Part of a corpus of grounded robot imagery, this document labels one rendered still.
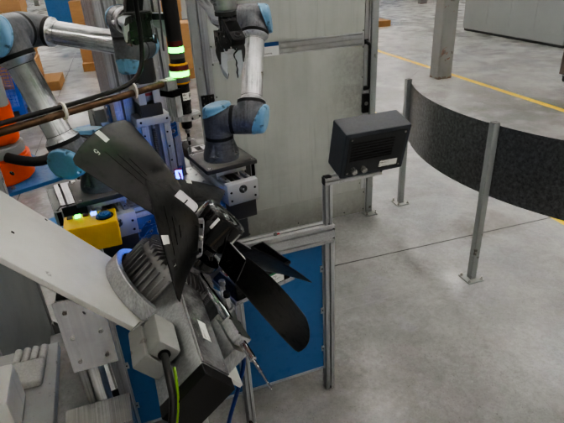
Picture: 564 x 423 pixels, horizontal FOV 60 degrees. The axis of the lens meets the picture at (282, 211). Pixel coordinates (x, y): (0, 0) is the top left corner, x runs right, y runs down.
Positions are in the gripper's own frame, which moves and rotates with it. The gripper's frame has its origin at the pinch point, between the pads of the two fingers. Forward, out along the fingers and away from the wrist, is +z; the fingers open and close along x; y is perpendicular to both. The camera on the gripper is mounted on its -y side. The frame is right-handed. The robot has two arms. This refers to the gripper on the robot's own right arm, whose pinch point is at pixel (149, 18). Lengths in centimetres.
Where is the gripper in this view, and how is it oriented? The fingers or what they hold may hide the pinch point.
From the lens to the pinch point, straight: 132.9
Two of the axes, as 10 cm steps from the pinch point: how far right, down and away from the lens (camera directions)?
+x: -8.6, 2.7, -4.3
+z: 5.0, 3.8, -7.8
